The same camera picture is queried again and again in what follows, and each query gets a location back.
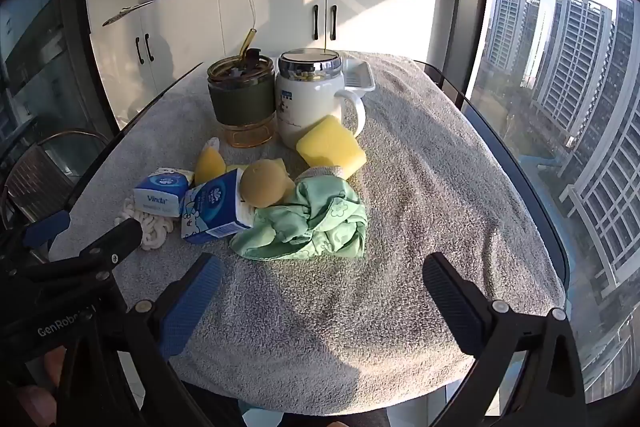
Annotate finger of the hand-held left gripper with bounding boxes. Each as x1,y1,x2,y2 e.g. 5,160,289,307
20,218,146,288
20,209,72,253

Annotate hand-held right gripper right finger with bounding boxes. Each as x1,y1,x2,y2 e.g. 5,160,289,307
422,252,589,427

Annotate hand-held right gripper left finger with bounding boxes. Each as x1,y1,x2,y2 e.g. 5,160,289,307
57,252,224,427

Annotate white braided cotton rope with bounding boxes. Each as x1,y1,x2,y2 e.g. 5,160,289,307
114,199,176,252

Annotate blue tissue packet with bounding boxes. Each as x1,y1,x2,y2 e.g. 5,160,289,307
132,167,195,218
180,168,256,245

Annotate yellow oval sponge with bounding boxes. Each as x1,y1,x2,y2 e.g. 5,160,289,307
194,146,227,186

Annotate tan round sponge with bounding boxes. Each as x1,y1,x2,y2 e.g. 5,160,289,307
240,159,296,208

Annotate green patterned cloth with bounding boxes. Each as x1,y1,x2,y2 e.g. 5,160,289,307
230,177,369,262

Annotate yellow block sponge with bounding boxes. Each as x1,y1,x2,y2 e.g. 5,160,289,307
225,158,297,188
295,115,367,180

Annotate white plastic tray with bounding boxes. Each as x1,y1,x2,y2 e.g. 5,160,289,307
340,59,376,96

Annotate person's left hand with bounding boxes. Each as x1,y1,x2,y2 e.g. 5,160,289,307
0,347,67,427

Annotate amber glass cup green sleeve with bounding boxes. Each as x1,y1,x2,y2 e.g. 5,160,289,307
207,49,278,148

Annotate flat dark tool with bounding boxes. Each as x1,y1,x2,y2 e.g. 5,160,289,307
102,3,147,28

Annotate white mug chrome lid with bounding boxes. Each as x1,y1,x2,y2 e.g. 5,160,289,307
276,49,366,150

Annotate amber glass straw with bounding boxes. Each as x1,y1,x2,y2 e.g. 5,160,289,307
239,28,258,60

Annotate apartment buildings outside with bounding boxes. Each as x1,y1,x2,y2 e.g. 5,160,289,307
482,0,640,293

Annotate metal frame chair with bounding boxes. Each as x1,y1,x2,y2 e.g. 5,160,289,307
0,129,109,230

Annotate black window frame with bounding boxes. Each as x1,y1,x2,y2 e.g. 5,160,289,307
447,0,601,108

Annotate white wall cabinet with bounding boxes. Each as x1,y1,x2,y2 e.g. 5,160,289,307
82,0,463,132

